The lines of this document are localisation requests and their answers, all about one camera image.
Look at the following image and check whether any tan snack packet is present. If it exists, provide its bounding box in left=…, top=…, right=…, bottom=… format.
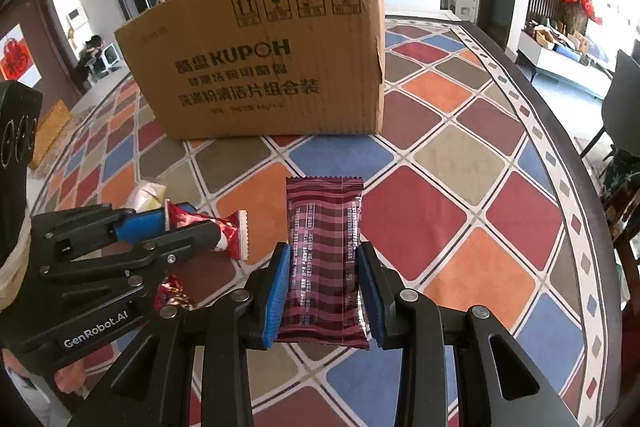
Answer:
left=125, top=178, right=169, bottom=213

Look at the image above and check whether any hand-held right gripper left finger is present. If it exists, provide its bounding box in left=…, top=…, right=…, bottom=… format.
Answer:
left=65, top=242, right=293, bottom=427

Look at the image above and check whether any red and white door poster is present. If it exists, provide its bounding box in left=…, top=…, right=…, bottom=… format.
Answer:
left=0, top=24, right=42, bottom=88

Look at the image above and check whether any dark green cloth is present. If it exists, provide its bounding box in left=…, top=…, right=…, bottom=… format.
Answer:
left=602, top=146, right=640, bottom=229

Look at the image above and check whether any person's left hand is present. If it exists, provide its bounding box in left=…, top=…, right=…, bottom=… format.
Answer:
left=0, top=229, right=31, bottom=311

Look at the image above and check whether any white stool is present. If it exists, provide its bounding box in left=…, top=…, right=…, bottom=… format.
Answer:
left=97, top=44, right=126, bottom=73

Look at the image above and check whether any maroon striped snack packet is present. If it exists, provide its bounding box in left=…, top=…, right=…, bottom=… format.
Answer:
left=276, top=175, right=371, bottom=351

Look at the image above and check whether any brown wooden door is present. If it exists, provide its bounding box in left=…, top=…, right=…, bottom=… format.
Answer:
left=0, top=0, right=84, bottom=108

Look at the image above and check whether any woven yellow tissue box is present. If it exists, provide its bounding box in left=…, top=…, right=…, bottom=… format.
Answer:
left=27, top=99, right=76, bottom=170

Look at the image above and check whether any brown wooden chair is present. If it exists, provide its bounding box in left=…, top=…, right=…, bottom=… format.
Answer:
left=601, top=177, right=640, bottom=324

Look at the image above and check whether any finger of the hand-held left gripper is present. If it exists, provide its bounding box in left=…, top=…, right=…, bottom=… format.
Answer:
left=30, top=202, right=169, bottom=261
left=40, top=220, right=224, bottom=289

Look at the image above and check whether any red and white candy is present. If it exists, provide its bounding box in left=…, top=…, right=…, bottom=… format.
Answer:
left=164, top=200, right=251, bottom=262

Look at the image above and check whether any brown cardboard box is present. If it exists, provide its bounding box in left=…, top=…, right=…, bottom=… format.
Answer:
left=113, top=0, right=386, bottom=142

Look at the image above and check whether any person's light clothing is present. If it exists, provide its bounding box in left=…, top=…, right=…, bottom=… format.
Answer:
left=0, top=349, right=89, bottom=427

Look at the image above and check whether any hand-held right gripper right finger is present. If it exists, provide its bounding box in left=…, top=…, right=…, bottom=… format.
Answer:
left=354, top=241, right=581, bottom=427

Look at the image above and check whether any red foil candy wrapper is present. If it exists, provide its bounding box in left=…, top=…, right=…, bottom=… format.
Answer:
left=153, top=274, right=197, bottom=312

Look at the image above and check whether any white low cabinet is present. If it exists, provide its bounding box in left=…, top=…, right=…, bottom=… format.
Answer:
left=514, top=29, right=617, bottom=100

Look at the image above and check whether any dark upholstered chair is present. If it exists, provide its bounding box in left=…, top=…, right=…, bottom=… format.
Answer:
left=579, top=49, right=640, bottom=160

